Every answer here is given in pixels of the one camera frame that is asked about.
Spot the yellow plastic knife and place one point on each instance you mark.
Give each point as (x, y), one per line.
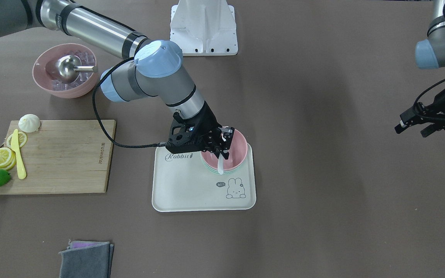
(21, 171)

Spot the white ceramic spoon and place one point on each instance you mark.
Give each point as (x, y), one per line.
(220, 166)

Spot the metal ice scoop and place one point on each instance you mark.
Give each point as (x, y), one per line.
(67, 69)

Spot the grey folded cloth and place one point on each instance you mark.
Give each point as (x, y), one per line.
(86, 259)

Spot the lemon slice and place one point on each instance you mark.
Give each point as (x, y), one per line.
(7, 158)
(22, 139)

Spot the large pink ice bowl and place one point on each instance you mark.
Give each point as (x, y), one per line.
(81, 86)

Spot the green bowl stack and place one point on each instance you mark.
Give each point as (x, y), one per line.
(229, 166)

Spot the small pink bowl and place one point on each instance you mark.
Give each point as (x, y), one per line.
(237, 153)

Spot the white steamed bun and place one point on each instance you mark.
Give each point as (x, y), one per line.
(29, 123)

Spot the white camera pole base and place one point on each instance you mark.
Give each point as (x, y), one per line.
(204, 28)

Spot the bamboo cutting board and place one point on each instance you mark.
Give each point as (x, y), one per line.
(64, 157)

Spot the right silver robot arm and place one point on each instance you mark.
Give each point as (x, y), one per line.
(149, 68)

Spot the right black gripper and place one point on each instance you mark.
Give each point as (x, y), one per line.
(208, 120)

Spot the cream rabbit tray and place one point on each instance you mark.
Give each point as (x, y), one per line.
(183, 183)

